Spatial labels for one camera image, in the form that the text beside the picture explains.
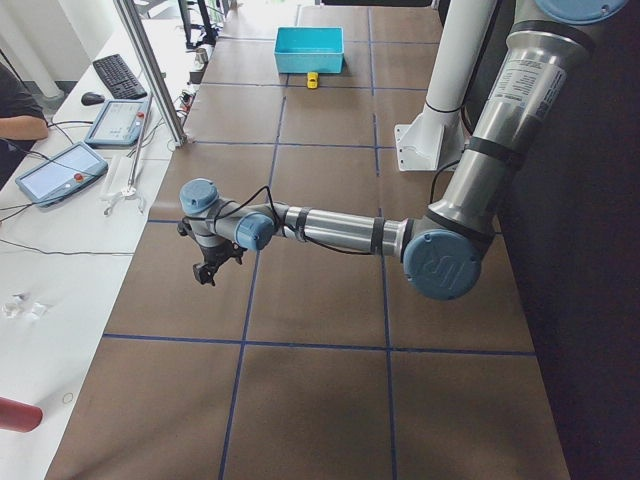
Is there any near teach pendant tablet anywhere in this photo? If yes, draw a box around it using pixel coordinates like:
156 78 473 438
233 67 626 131
15 142 108 209

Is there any far teach pendant tablet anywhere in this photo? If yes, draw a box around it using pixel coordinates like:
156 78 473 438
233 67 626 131
84 99 149 148

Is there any aluminium frame post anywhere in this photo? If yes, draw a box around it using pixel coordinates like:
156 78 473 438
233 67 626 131
113 0 187 148

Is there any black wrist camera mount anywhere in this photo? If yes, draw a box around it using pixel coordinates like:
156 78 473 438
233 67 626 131
177 216 199 242

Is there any red cylinder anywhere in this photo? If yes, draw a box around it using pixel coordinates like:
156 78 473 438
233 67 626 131
0 398 43 433

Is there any teach pendant tablet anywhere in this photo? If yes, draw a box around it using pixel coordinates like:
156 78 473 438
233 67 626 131
84 99 149 148
15 142 108 209

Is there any black computer keyboard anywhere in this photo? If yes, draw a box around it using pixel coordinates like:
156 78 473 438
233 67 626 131
92 54 147 100

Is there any metal reacher grabber tool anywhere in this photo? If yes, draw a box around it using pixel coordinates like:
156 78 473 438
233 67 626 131
103 94 153 217

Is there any person forearm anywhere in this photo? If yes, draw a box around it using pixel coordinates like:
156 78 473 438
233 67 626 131
0 115 49 141

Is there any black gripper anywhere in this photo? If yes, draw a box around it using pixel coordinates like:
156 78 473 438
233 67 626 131
193 240 243 286

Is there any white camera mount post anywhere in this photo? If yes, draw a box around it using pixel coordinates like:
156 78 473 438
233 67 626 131
394 0 497 172

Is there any crumpled clear plastic wrap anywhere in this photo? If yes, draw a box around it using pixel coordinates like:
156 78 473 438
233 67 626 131
1 293 51 321

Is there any light blue plastic bin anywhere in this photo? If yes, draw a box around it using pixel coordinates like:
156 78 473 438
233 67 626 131
274 27 345 74

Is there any black computer mouse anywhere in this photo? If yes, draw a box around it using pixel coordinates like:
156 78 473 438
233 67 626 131
81 92 105 106

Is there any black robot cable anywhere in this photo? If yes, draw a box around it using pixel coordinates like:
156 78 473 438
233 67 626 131
214 185 381 256

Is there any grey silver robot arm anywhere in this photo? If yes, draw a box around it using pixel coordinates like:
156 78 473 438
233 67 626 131
177 1 639 301

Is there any yellow beetle toy car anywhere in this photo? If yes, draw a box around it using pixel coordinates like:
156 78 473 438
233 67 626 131
306 72 319 90

